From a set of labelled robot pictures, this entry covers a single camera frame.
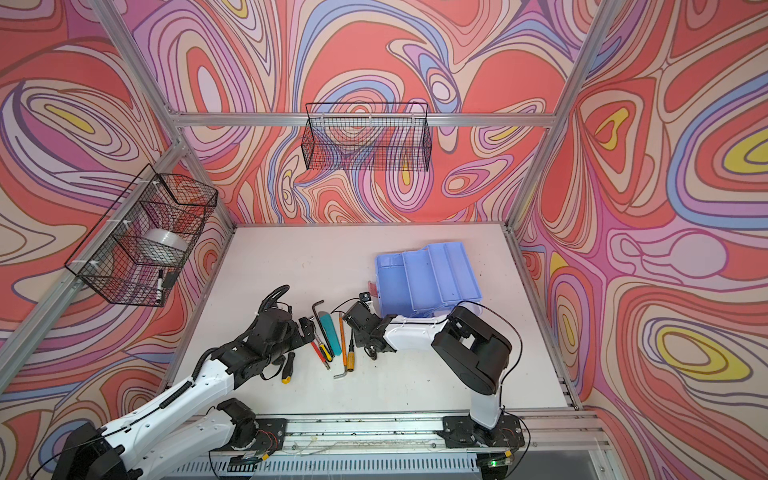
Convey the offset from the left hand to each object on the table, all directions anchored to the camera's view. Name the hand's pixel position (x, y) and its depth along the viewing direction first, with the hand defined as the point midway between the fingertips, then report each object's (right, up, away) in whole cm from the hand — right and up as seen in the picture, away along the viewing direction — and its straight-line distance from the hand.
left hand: (307, 327), depth 84 cm
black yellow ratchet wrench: (+4, -7, +2) cm, 9 cm away
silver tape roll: (-32, +25, -10) cm, 42 cm away
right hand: (+17, -4, +8) cm, 20 cm away
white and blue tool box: (+36, +12, +9) cm, 38 cm away
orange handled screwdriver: (+10, -5, +5) cm, 12 cm away
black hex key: (+2, -2, +7) cm, 8 cm away
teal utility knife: (+5, -3, +7) cm, 9 cm away
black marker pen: (-33, +12, -13) cm, 37 cm away
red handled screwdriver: (+4, -10, +1) cm, 11 cm away
